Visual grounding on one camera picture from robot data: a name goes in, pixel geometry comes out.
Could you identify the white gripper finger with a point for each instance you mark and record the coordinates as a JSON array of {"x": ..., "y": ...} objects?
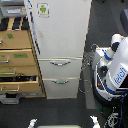
[
  {"x": 95, "y": 121},
  {"x": 32, "y": 123}
]

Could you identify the white fridge door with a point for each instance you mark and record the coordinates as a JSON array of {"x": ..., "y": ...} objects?
[{"x": 63, "y": 32}]

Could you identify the wooden drawer cabinet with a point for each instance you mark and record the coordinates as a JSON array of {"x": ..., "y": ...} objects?
[{"x": 19, "y": 69}]

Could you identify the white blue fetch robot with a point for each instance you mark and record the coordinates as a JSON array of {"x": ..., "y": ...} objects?
[{"x": 110, "y": 67}]

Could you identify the white refrigerator body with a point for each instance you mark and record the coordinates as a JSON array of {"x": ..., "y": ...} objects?
[{"x": 51, "y": 72}]

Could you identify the grey box on cabinet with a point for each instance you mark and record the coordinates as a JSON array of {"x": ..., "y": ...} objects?
[{"x": 13, "y": 11}]

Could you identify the green android sticker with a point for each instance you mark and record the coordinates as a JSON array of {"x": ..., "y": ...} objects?
[{"x": 43, "y": 9}]

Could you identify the lower fridge drawer handle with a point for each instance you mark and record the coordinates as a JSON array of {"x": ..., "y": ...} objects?
[{"x": 60, "y": 81}]

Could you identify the fridge drawer handle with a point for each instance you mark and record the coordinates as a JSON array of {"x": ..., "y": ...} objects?
[
  {"x": 60, "y": 81},
  {"x": 60, "y": 63}
]

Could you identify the middle fridge drawer handle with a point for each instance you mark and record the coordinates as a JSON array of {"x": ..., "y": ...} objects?
[{"x": 60, "y": 63}]

